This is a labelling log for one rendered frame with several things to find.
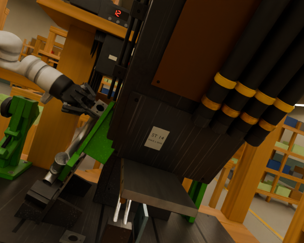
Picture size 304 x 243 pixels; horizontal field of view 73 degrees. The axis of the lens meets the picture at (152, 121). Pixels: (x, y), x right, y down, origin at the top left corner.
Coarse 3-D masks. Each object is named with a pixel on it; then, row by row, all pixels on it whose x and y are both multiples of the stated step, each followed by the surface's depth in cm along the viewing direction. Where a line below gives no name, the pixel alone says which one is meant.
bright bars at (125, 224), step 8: (128, 200) 53; (128, 208) 52; (112, 224) 47; (120, 224) 48; (128, 224) 49; (104, 232) 47; (112, 232) 47; (120, 232) 48; (128, 232) 48; (104, 240) 47; (112, 240) 48; (120, 240) 48
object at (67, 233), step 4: (68, 232) 54; (72, 232) 54; (64, 236) 52; (68, 236) 53; (72, 236) 54; (76, 236) 54; (80, 236) 54; (84, 236) 55; (60, 240) 51; (64, 240) 51; (68, 240) 51; (80, 240) 53
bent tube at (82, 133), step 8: (96, 104) 65; (104, 104) 66; (96, 112) 63; (88, 120) 70; (96, 120) 68; (88, 128) 70; (80, 136) 70; (72, 144) 68; (80, 144) 70; (72, 152) 66; (48, 176) 58; (56, 176) 60; (48, 184) 60
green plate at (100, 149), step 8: (112, 104) 54; (104, 112) 54; (112, 112) 55; (104, 120) 55; (96, 128) 54; (104, 128) 56; (88, 136) 54; (96, 136) 56; (104, 136) 56; (88, 144) 56; (96, 144) 56; (104, 144) 56; (80, 152) 54; (88, 152) 56; (96, 152) 56; (104, 152) 56; (112, 152) 57; (104, 160) 57
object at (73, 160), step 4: (72, 156) 53; (76, 156) 54; (72, 160) 53; (76, 160) 53; (68, 164) 51; (72, 164) 52; (64, 168) 53; (68, 168) 52; (64, 172) 54; (68, 172) 54; (60, 176) 56; (64, 176) 56
